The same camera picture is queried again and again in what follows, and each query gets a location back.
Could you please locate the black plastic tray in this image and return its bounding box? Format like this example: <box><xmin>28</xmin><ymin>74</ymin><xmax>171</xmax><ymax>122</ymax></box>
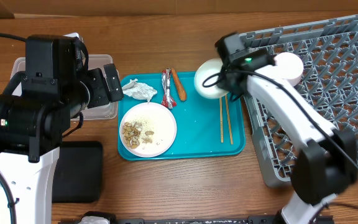
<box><xmin>52</xmin><ymin>141</ymin><xmax>103</xmax><ymax>203</ymax></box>

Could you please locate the white plate with food scraps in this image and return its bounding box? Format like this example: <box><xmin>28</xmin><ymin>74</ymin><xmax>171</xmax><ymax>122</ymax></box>
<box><xmin>119</xmin><ymin>102</ymin><xmax>177</xmax><ymax>158</ymax></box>

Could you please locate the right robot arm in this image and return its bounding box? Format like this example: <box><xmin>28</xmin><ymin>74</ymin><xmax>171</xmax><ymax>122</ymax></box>
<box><xmin>215</xmin><ymin>33</ymin><xmax>358</xmax><ymax>223</ymax></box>

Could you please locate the white bowl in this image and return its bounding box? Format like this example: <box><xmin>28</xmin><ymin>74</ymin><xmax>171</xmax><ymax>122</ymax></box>
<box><xmin>194</xmin><ymin>58</ymin><xmax>228</xmax><ymax>99</ymax></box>

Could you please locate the wooden chopstick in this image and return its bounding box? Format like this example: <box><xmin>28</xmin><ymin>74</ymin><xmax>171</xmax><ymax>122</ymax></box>
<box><xmin>219</xmin><ymin>97</ymin><xmax>224</xmax><ymax>143</ymax></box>
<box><xmin>224</xmin><ymin>95</ymin><xmax>234</xmax><ymax>145</ymax></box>

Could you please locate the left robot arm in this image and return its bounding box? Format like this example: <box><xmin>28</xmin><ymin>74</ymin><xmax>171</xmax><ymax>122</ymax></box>
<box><xmin>0</xmin><ymin>35</ymin><xmax>124</xmax><ymax>223</ymax></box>

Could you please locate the red silver snack wrapper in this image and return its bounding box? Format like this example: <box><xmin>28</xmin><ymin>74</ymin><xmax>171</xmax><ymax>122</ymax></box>
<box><xmin>162</xmin><ymin>68</ymin><xmax>177</xmax><ymax>110</ymax></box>

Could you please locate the pink bowl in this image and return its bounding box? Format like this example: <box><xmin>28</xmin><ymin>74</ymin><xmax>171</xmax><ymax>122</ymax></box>
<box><xmin>274</xmin><ymin>52</ymin><xmax>304</xmax><ymax>86</ymax></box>

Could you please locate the teal plastic serving tray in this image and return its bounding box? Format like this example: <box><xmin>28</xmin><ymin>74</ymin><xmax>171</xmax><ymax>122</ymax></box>
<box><xmin>117</xmin><ymin>70</ymin><xmax>247</xmax><ymax>161</ymax></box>

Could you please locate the orange carrot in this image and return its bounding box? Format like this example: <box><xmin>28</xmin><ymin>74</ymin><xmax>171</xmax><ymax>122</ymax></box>
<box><xmin>171</xmin><ymin>68</ymin><xmax>187</xmax><ymax>101</ymax></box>

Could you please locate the grey dishwasher rack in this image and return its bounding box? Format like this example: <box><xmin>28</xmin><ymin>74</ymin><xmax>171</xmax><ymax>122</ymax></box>
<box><xmin>241</xmin><ymin>14</ymin><xmax>358</xmax><ymax>187</ymax></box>

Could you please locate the white tissue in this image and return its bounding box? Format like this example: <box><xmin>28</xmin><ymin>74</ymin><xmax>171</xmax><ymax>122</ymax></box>
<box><xmin>122</xmin><ymin>78</ymin><xmax>158</xmax><ymax>102</ymax></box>

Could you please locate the clear plastic storage bin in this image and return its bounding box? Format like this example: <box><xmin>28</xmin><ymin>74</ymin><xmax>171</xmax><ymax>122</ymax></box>
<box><xmin>11</xmin><ymin>54</ymin><xmax>118</xmax><ymax>120</ymax></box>

